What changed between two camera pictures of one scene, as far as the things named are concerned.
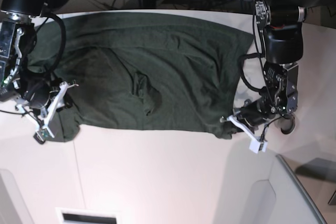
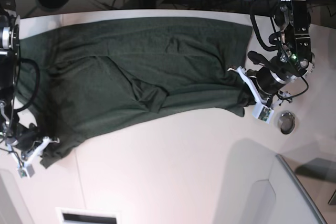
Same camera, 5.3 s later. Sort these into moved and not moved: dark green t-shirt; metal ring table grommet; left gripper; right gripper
Moved: dark green t-shirt; left gripper; right gripper
Not moved: metal ring table grommet
